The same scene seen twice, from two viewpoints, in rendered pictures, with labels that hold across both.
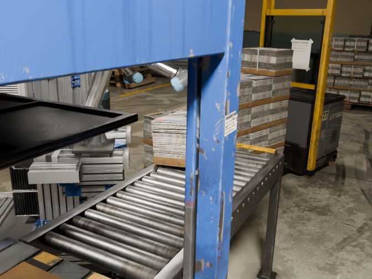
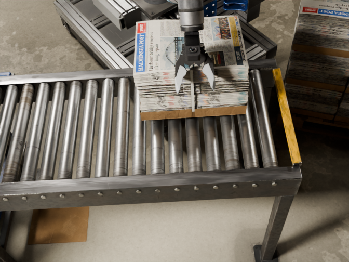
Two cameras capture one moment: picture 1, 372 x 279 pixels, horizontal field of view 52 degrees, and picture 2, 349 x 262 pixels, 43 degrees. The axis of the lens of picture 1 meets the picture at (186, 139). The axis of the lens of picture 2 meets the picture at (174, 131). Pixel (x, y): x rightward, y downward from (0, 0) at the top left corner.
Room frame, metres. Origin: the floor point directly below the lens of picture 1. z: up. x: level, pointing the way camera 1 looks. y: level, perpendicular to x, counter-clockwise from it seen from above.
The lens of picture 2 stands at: (1.38, -1.01, 2.09)
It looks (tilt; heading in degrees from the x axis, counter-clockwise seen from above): 55 degrees down; 65
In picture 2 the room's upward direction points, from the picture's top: 6 degrees counter-clockwise
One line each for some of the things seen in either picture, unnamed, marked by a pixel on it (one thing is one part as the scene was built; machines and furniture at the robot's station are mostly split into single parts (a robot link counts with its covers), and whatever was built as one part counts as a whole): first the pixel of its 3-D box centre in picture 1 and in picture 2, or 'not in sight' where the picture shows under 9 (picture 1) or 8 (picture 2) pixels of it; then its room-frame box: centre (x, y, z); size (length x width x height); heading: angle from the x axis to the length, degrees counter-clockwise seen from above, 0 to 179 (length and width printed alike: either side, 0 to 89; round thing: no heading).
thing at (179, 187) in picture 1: (185, 191); (105, 127); (1.56, 0.00, 0.77); 0.47 x 0.05 x 0.05; 62
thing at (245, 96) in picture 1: (223, 92); not in sight; (3.15, -0.31, 0.95); 0.38 x 0.29 x 0.23; 45
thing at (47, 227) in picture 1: (139, 185); (111, 82); (1.69, 0.22, 0.74); 1.34 x 0.05 x 0.12; 152
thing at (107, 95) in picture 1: (101, 98); not in sight; (2.58, 0.59, 0.98); 0.13 x 0.12 x 0.14; 33
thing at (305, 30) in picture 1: (293, 48); not in sight; (3.89, -1.06, 1.28); 0.57 x 0.01 x 0.65; 45
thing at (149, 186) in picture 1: (177, 196); (88, 128); (1.51, 0.03, 0.77); 0.47 x 0.05 x 0.05; 62
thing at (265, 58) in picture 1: (262, 117); not in sight; (3.57, -0.73, 0.65); 0.39 x 0.30 x 1.29; 45
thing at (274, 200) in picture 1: (271, 227); (274, 227); (2.02, -0.53, 0.34); 0.06 x 0.06 x 0.68; 62
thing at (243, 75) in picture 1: (247, 76); not in sight; (3.35, -0.52, 1.06); 0.37 x 0.28 x 0.01; 46
